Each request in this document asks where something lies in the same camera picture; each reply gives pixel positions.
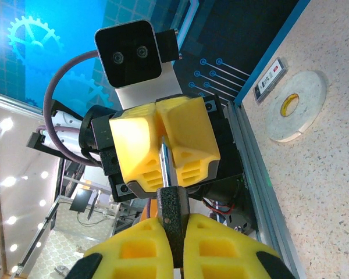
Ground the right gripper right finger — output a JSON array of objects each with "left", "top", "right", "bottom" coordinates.
[{"left": 182, "top": 213, "right": 295, "bottom": 279}]

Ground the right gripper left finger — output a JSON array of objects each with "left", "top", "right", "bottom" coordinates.
[{"left": 72, "top": 217, "right": 175, "bottom": 279}]

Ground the black padlock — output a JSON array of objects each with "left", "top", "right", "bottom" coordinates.
[{"left": 156, "top": 185, "right": 191, "bottom": 270}]

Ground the computer monitor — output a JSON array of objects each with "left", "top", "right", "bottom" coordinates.
[{"left": 69, "top": 187, "right": 94, "bottom": 213}]

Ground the white tape roll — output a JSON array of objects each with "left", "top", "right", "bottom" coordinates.
[{"left": 264, "top": 70, "right": 328, "bottom": 143}]

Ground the blue table edge strip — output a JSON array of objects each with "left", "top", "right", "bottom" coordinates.
[{"left": 234, "top": 0, "right": 311, "bottom": 103}]

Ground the aluminium mounting rail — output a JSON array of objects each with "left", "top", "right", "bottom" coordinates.
[{"left": 225, "top": 100, "right": 308, "bottom": 279}]

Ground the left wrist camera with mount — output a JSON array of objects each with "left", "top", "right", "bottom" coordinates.
[{"left": 94, "top": 19, "right": 183, "bottom": 110}]

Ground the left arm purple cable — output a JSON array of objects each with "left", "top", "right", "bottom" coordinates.
[{"left": 42, "top": 49, "right": 102, "bottom": 168}]

